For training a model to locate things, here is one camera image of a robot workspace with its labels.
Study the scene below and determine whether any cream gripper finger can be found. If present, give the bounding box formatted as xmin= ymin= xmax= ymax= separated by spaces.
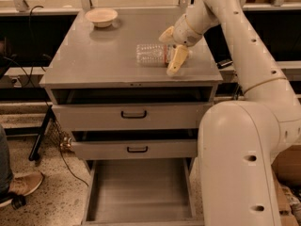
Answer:
xmin=159 ymin=26 xmax=174 ymax=43
xmin=166 ymin=45 xmax=189 ymax=76

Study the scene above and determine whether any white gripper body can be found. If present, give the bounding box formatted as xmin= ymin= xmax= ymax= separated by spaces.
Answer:
xmin=172 ymin=14 xmax=202 ymax=47

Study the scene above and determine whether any clear plastic water bottle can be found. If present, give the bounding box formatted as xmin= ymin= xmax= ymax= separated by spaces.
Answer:
xmin=136 ymin=44 xmax=173 ymax=64

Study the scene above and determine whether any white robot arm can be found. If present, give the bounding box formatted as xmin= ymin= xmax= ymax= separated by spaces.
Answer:
xmin=159 ymin=0 xmax=301 ymax=226

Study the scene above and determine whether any grey top drawer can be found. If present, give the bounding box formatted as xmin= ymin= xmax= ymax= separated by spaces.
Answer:
xmin=53 ymin=88 xmax=213 ymax=131

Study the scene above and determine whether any grey drawer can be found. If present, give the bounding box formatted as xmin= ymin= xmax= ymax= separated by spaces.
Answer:
xmin=53 ymin=88 xmax=213 ymax=131
xmin=72 ymin=129 xmax=198 ymax=160
xmin=81 ymin=158 xmax=204 ymax=226

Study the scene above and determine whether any grey drawer cabinet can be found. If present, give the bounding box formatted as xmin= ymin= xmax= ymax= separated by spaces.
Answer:
xmin=40 ymin=7 xmax=224 ymax=174

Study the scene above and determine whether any grey middle drawer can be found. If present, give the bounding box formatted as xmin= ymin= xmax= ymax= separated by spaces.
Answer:
xmin=72 ymin=129 xmax=198 ymax=160

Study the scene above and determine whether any grey bottom drawer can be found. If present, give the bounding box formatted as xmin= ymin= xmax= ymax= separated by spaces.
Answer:
xmin=81 ymin=158 xmax=204 ymax=226

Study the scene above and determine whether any black power adapter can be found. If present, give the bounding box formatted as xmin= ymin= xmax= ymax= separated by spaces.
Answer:
xmin=217 ymin=59 xmax=232 ymax=70

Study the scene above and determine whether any white bowl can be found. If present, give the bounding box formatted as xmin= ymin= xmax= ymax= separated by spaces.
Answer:
xmin=85 ymin=8 xmax=118 ymax=28

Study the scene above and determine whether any brown cardboard box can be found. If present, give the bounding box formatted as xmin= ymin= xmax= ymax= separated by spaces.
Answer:
xmin=272 ymin=145 xmax=301 ymax=226

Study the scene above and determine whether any black metal leg left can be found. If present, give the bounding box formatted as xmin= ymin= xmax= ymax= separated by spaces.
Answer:
xmin=28 ymin=106 xmax=53 ymax=161

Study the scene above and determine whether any tan shoe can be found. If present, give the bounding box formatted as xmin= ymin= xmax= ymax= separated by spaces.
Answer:
xmin=0 ymin=171 xmax=44 ymax=209

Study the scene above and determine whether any blue jeans leg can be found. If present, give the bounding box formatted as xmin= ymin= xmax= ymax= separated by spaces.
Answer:
xmin=0 ymin=124 xmax=13 ymax=195

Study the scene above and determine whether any black floor cable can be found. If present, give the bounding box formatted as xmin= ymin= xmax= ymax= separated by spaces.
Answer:
xmin=231 ymin=78 xmax=244 ymax=102

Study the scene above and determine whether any black top drawer handle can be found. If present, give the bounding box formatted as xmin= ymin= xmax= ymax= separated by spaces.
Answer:
xmin=120 ymin=110 xmax=148 ymax=120

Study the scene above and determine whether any black drawer handle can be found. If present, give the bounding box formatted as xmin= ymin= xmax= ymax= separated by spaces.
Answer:
xmin=120 ymin=110 xmax=148 ymax=120
xmin=127 ymin=146 xmax=149 ymax=153

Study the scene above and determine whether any black middle drawer handle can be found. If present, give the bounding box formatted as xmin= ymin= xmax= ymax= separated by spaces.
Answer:
xmin=127 ymin=146 xmax=149 ymax=153

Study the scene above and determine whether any black cable left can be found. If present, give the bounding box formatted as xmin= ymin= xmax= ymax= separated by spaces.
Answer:
xmin=3 ymin=5 xmax=89 ymax=187

